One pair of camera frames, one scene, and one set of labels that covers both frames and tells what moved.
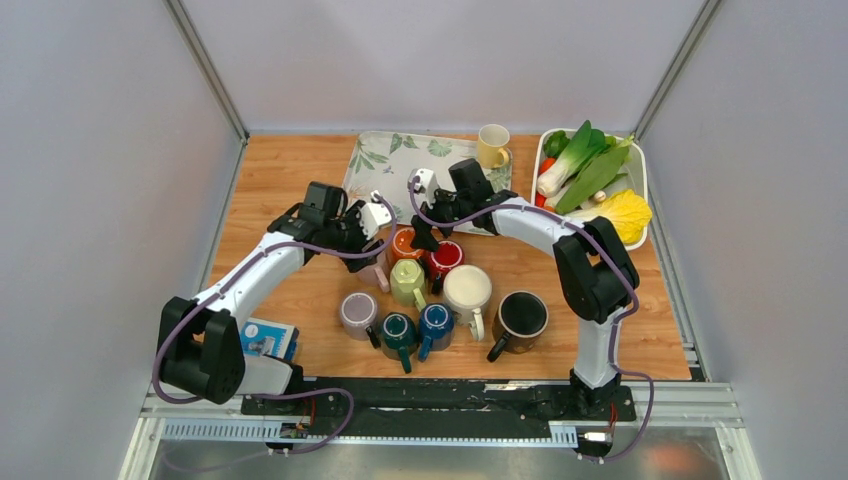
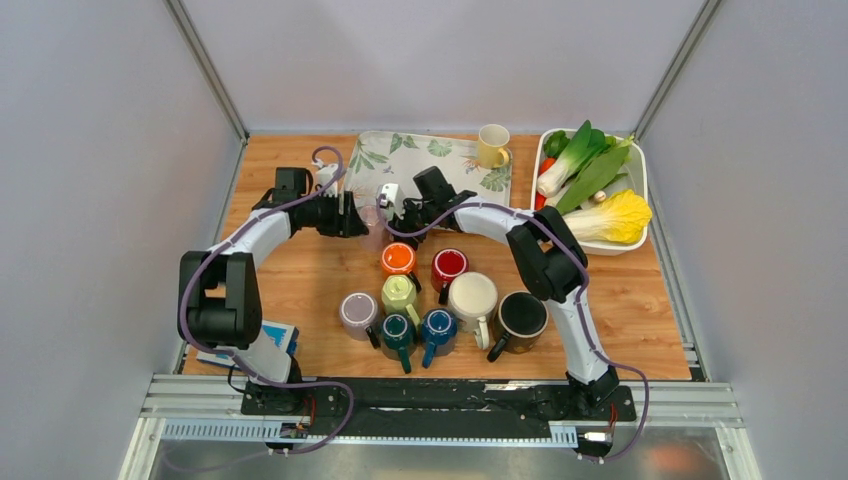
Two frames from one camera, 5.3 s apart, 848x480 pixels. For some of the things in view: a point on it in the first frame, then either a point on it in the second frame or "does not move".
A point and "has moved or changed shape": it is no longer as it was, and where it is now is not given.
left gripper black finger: (356, 265) → (353, 225)
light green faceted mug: (407, 275) has moved or changed shape
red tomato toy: (546, 164) does not move
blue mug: (436, 329) does not move
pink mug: (380, 272) has moved or changed shape
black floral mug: (519, 321) does not move
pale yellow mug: (492, 143) does not move
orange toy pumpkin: (540, 199) does not move
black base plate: (446, 400) does not move
